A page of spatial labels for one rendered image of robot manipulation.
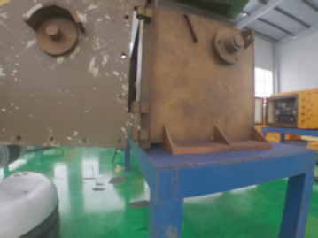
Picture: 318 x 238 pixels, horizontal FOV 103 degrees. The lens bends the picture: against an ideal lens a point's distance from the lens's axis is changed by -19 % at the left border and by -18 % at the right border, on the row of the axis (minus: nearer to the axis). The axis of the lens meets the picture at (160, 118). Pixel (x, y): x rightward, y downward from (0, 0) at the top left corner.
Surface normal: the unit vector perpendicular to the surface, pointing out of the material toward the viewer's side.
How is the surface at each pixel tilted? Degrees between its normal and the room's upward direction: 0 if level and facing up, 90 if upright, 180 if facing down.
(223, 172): 90
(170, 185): 90
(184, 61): 90
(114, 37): 90
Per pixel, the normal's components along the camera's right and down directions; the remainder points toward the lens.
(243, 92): 0.27, 0.02
